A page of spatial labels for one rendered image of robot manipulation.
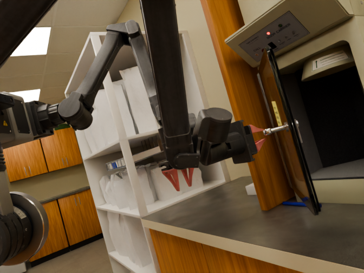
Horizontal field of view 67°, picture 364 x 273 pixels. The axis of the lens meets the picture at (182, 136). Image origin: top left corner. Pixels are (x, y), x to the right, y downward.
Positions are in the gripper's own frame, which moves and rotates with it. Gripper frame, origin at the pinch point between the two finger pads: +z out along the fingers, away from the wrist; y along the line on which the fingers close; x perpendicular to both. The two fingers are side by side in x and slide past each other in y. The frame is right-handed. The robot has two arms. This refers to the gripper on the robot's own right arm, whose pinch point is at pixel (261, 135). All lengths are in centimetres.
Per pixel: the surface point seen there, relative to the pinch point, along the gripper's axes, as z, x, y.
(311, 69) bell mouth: 21.6, -5.2, 13.9
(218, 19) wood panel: 13.4, 16.5, 41.4
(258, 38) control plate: 11.6, 1.4, 27.0
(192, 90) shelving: 62, 109, 40
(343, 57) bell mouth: 24.8, -12.9, 14.1
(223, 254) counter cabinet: -7.4, 22.2, -33.3
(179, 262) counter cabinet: -7, 57, -44
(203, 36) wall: 63, 81, 67
